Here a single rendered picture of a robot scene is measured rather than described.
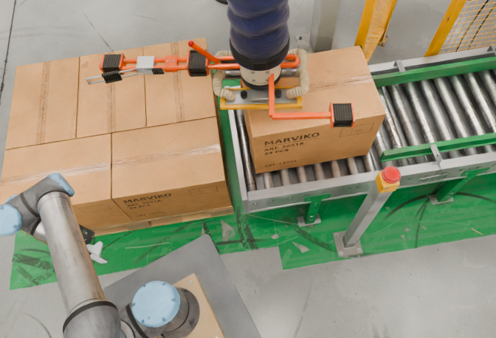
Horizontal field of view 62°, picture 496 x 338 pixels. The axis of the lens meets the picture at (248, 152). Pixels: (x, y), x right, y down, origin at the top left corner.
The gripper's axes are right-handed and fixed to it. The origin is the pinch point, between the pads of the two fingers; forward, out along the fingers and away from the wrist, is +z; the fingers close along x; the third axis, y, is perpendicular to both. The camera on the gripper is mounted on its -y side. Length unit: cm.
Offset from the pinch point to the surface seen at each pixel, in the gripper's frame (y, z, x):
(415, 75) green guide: 159, 95, 22
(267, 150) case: 75, 38, 24
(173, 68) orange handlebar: 76, -16, 4
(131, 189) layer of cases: 36, -7, 71
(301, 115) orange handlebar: 76, 33, -20
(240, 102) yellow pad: 78, 14, 2
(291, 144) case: 82, 46, 18
